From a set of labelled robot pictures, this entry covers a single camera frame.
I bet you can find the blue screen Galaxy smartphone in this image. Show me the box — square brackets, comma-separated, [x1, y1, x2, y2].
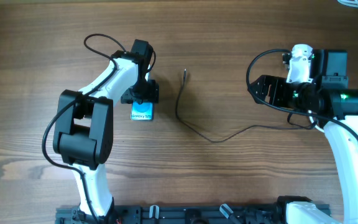
[130, 71, 155, 122]

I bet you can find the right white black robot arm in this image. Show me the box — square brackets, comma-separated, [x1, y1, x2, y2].
[246, 44, 358, 223]

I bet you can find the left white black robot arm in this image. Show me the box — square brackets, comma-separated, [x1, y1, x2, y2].
[48, 39, 159, 223]

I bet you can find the black USB charging cable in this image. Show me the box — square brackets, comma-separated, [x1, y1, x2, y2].
[175, 68, 318, 144]

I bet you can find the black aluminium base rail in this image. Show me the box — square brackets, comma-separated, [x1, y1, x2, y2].
[55, 203, 332, 224]

